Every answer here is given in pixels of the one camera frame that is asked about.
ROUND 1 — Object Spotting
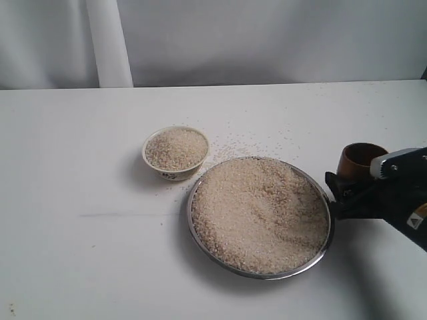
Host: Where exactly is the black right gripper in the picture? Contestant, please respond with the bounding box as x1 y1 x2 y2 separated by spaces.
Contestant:
325 147 426 250

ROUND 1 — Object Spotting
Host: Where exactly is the round steel rice tray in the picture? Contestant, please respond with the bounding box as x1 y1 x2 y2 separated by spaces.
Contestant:
186 157 334 280

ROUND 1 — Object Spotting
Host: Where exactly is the brown wooden cup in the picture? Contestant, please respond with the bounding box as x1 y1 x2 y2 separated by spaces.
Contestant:
336 143 388 181

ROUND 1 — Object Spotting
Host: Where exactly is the cream ceramic rice bowl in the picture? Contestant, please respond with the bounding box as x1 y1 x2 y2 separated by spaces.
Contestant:
141 126 209 181

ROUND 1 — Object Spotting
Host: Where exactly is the white backdrop curtain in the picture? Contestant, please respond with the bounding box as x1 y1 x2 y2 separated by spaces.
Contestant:
1 1 426 89

